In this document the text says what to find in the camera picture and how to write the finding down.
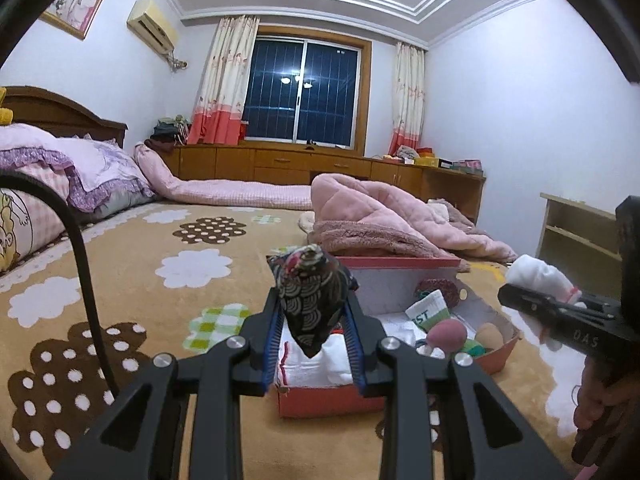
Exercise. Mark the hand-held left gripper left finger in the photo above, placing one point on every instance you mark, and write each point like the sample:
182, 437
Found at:
270, 350

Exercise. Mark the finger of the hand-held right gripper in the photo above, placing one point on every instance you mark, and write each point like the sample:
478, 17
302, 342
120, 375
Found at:
530, 307

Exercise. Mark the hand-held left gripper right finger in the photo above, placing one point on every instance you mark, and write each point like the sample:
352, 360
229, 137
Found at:
356, 355

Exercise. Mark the tan sock ball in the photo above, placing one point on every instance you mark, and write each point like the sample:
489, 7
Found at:
489, 337

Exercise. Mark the red cardboard box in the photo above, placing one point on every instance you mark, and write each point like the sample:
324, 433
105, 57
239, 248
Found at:
325, 402

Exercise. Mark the green and white sock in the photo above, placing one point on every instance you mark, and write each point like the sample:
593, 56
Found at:
472, 349
425, 312

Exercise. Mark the dark patterned cloth pouch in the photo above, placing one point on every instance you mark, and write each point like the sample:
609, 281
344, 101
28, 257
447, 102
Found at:
310, 290

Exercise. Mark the dusty pink sock ball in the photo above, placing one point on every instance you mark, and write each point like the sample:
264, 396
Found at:
447, 335

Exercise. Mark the maroon melange knit sock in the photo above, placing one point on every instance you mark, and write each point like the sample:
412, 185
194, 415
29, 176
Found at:
440, 292

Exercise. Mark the person's right hand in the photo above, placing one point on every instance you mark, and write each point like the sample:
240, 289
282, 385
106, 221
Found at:
592, 395

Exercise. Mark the light wooden shelf unit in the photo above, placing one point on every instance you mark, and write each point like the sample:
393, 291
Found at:
575, 220

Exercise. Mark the pink fluffy blanket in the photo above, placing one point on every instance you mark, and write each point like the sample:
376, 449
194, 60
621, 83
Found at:
370, 215

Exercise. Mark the patterned flat box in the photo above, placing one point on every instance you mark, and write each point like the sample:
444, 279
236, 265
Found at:
467, 166

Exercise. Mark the pink checked rolled quilt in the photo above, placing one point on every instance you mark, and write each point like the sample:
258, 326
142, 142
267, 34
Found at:
225, 192

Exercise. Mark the yellow box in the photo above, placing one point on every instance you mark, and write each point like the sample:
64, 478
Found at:
434, 158

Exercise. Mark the brown cloud print blanket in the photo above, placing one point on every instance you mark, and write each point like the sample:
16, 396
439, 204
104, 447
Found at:
125, 240

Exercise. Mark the wooden window cabinet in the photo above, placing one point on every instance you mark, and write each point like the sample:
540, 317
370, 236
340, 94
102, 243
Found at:
235, 165

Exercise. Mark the white pink cloth pile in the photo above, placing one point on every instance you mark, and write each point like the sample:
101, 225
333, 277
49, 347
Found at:
400, 154

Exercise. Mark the red packet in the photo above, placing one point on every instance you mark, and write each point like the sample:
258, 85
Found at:
243, 130

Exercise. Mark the cream and coral curtain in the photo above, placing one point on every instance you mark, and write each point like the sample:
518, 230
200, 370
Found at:
222, 85
407, 100

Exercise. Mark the pile of folded clothes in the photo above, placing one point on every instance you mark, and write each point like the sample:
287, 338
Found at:
167, 130

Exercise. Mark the purple ruffled pillow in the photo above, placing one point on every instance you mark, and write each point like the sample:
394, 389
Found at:
105, 165

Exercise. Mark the window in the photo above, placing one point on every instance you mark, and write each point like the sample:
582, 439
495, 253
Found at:
275, 95

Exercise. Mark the pink checked cartoon quilt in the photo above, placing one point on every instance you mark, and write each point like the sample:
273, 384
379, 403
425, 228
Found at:
30, 210

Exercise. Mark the wooden headboard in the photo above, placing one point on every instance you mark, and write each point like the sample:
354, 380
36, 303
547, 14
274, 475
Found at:
50, 105

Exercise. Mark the air conditioner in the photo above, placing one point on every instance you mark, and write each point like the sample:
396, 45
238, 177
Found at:
152, 25

